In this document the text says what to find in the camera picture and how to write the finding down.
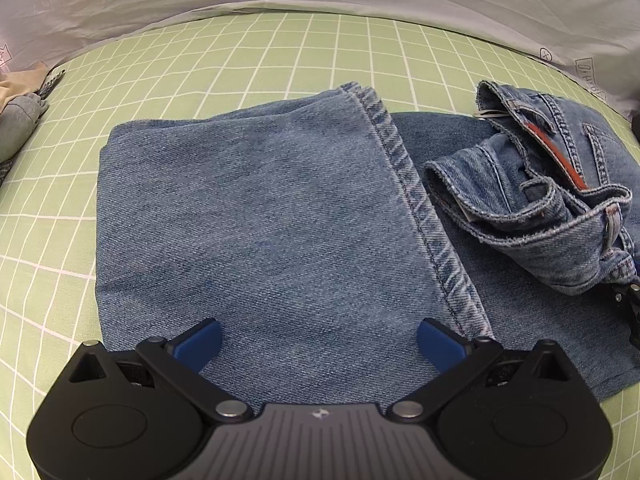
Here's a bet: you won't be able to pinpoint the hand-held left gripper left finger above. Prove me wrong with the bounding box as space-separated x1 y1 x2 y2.
66 318 252 421

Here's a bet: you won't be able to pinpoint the beige garment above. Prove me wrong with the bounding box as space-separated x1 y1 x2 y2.
0 62 51 112

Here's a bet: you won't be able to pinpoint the grey plaid cloth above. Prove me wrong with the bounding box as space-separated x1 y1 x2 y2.
0 69 66 187

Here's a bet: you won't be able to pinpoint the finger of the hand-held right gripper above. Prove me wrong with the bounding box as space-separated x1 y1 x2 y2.
608 282 640 357

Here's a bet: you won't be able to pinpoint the grey garment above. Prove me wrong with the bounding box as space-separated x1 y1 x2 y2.
0 92 50 162

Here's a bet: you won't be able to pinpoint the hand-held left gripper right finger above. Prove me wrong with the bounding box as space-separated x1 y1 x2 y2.
387 317 577 421

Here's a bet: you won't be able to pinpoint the blue denim jeans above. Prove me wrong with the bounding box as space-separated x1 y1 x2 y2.
95 79 640 402

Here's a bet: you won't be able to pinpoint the green checked bed sheet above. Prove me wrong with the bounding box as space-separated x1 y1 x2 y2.
0 12 640 480

